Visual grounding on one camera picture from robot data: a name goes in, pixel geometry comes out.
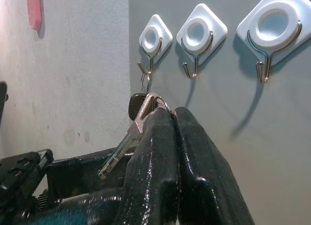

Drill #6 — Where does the pink wall strip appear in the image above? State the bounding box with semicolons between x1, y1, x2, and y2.
26;0;45;31

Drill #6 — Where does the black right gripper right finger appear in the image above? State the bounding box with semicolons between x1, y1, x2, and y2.
173;106;256;225

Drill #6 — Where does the white adhesive wall hook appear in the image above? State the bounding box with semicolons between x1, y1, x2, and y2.
176;3;228;79
137;14;173;77
236;0;311;84

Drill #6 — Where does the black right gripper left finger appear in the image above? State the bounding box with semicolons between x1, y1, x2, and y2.
114;107;182;225

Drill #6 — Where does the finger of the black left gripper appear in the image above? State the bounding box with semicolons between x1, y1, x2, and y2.
14;190;124;225
46;147;136;199

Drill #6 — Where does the thick silver key ring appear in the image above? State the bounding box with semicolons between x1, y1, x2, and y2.
155;96;173;114

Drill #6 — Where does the silver key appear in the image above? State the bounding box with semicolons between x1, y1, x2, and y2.
98;92;161;180

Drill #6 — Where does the black-headed key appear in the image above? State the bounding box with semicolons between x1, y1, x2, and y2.
127;93;147;121

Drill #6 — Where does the thin silver key ring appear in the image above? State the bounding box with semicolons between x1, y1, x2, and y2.
141;73;153;94

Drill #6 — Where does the black rounded object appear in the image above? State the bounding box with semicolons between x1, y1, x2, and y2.
0;81;8;124

